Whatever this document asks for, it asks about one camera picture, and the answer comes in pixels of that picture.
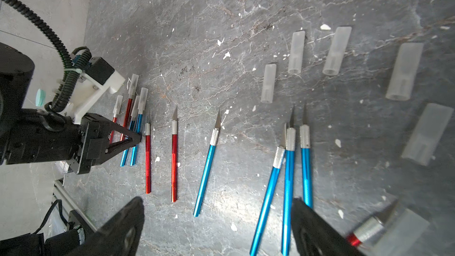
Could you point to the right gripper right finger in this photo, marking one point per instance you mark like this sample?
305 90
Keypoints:
314 236

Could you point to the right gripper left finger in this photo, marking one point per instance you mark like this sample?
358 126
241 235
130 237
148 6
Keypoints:
120 236

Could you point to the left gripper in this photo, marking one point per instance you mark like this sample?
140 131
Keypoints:
34 135

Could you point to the blue carving knife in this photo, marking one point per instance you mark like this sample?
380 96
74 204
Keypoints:
208 164
135 125
306 161
288 184
269 193

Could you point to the clear knife cap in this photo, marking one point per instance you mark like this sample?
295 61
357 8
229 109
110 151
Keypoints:
337 51
296 52
402 235
404 72
427 133
268 83

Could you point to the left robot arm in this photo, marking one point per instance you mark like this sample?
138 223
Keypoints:
9 61

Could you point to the teal hourglass timer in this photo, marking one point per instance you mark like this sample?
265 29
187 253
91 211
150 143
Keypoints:
40 98

